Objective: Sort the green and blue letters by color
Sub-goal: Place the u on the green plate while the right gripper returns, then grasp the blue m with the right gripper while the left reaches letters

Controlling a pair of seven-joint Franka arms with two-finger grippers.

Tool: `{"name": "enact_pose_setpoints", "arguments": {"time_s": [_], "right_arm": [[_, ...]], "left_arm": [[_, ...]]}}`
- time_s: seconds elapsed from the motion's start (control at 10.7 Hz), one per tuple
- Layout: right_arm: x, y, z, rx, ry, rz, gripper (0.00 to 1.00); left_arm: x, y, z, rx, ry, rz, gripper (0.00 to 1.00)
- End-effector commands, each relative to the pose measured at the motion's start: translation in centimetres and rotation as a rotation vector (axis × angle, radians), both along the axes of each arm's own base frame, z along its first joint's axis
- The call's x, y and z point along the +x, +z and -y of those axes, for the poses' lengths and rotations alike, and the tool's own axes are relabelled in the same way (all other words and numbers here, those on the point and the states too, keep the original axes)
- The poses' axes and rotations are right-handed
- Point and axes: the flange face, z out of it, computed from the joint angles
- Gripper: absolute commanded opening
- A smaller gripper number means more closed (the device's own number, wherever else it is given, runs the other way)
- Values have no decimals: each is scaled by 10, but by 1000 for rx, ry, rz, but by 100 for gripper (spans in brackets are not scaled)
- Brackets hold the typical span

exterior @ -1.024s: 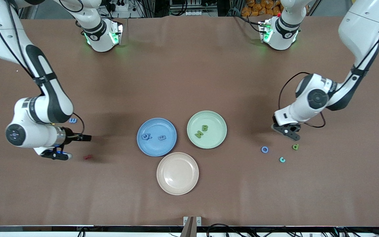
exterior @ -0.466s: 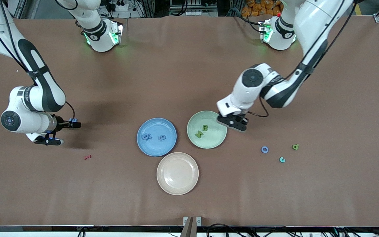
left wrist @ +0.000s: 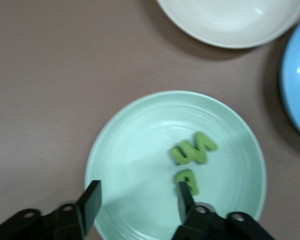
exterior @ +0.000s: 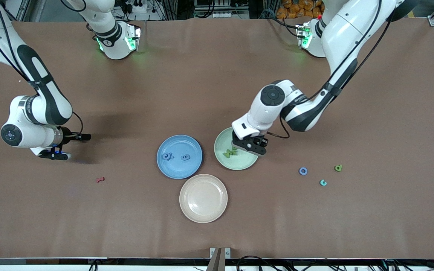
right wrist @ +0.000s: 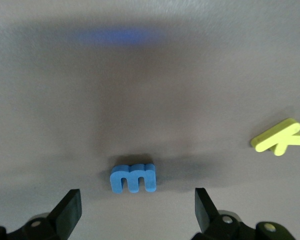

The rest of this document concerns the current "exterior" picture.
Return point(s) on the orange netted bag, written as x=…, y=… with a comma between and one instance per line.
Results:
x=296, y=9

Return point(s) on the blue foam letter O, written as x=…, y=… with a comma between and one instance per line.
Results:
x=300, y=171

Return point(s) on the teal foam letter c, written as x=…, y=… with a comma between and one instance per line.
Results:
x=321, y=184

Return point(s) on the blue foam letter x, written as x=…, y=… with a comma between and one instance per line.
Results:
x=172, y=158

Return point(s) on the metal table edge bracket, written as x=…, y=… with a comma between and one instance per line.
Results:
x=227, y=253

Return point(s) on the red foam letter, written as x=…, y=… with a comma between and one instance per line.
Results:
x=100, y=179

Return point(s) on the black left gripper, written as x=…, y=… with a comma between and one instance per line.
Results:
x=263, y=142

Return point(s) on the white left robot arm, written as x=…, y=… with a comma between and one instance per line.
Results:
x=269, y=109

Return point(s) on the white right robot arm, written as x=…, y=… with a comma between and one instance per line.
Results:
x=32, y=131

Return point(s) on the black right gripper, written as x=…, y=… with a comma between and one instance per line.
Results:
x=66, y=136

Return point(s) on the blue foam letter g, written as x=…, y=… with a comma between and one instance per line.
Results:
x=185, y=157

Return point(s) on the green letter M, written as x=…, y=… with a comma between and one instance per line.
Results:
x=226, y=154

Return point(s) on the long white power strip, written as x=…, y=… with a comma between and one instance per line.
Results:
x=220, y=15

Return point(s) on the blue round plate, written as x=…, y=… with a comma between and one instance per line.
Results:
x=183, y=171

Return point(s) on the blue foam letter e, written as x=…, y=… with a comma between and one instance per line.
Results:
x=165, y=155

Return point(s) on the green round plate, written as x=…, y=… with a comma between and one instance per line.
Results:
x=239, y=163

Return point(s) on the beige round plate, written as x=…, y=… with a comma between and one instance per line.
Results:
x=203, y=198

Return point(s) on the green foam letter p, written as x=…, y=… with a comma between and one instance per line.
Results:
x=338, y=168

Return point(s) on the white power strip with plugs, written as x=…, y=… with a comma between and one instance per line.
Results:
x=141, y=8

